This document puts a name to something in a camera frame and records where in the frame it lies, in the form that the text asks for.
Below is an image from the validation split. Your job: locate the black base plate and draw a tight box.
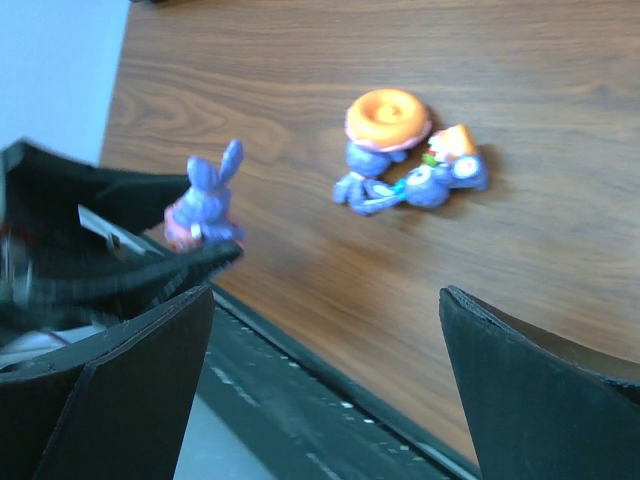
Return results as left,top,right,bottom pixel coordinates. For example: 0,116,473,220
139,234,481,480

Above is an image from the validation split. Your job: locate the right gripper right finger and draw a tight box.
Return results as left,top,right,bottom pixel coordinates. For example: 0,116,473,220
439,286,639,480

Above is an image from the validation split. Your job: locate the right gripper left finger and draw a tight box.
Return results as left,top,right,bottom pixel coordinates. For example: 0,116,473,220
1,286,215,479

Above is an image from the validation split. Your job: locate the pink bunny toy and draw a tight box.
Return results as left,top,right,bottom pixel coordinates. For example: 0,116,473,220
164,139,244,252

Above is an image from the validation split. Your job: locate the purple bear toy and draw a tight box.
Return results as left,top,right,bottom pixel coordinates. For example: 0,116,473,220
350,124,489,215

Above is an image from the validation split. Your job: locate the purple octopus orange hat toy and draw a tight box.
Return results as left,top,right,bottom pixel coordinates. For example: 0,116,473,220
332,88,433,207

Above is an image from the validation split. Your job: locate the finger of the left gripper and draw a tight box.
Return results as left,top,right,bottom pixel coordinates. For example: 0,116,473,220
1,140,189,235
1,242,243,330

